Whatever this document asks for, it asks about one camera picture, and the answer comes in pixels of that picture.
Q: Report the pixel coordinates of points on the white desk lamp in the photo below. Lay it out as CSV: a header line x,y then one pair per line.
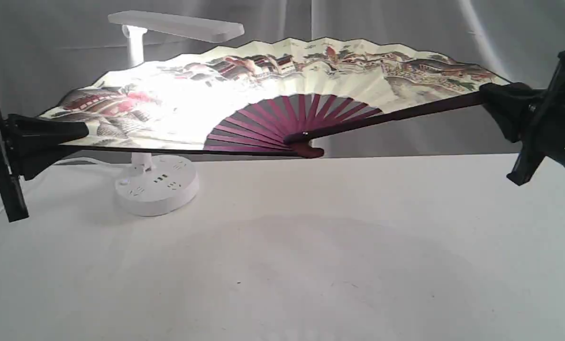
x,y
154,186

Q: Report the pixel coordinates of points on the painted paper folding fan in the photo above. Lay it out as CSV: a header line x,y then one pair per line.
x,y
262,98

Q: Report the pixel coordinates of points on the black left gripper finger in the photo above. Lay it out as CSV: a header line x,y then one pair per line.
x,y
30,164
25,131

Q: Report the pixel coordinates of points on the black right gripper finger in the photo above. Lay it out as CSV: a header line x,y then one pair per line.
x,y
513,98
512,120

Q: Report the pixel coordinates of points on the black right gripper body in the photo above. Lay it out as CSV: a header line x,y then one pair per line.
x,y
541,126

